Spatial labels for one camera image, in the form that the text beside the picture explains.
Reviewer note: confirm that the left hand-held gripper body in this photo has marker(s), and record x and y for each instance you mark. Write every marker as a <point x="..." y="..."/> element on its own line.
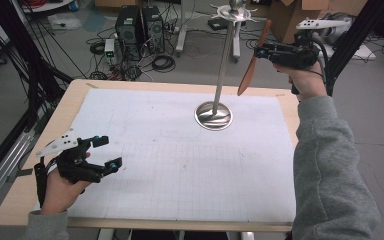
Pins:
<point x="75" y="166"/>

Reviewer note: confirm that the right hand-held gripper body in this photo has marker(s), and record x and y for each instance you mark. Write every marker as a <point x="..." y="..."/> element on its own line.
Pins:
<point x="296" y="56"/>

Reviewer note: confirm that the wooden rice spatula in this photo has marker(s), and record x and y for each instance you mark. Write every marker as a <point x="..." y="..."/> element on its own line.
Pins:
<point x="248" y="75"/>

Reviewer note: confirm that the metal utensil stand with hooks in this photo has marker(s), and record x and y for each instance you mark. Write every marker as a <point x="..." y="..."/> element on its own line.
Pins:
<point x="221" y="66"/>

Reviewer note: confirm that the person's right hand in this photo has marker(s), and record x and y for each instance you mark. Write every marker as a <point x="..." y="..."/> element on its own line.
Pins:
<point x="308" y="81"/>

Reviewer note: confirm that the person's left hand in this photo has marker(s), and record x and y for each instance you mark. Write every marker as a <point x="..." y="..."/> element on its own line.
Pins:
<point x="58" y="196"/>

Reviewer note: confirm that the white stand leg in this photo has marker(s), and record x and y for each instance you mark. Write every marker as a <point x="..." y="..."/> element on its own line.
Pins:
<point x="181" y="36"/>
<point x="236" y="43"/>

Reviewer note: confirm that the large open cardboard box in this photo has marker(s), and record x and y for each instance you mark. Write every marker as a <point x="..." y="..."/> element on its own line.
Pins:
<point x="286" y="16"/>

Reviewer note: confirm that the grey bag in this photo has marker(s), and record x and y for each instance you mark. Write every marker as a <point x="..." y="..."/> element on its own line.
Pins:
<point x="338" y="33"/>

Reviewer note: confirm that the white grid paper mat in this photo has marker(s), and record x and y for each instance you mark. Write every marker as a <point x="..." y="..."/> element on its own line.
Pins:
<point x="163" y="150"/>

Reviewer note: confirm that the flat black device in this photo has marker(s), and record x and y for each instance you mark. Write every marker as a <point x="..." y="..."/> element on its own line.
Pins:
<point x="218" y="24"/>

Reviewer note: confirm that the white flat board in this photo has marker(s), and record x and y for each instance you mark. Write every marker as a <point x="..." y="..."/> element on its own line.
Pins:
<point x="360" y="53"/>

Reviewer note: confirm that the small white power box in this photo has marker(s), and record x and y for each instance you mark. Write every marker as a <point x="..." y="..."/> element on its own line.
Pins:
<point x="109" y="50"/>

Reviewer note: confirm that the black computer tower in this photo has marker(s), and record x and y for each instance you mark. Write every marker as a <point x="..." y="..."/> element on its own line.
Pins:
<point x="128" y="30"/>
<point x="154" y="30"/>

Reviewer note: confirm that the white round table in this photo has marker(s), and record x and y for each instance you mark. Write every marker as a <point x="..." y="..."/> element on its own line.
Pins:
<point x="46" y="5"/>

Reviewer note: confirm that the aluminium rail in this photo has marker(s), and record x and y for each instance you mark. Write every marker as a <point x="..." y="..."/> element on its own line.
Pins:
<point x="0" y="176"/>

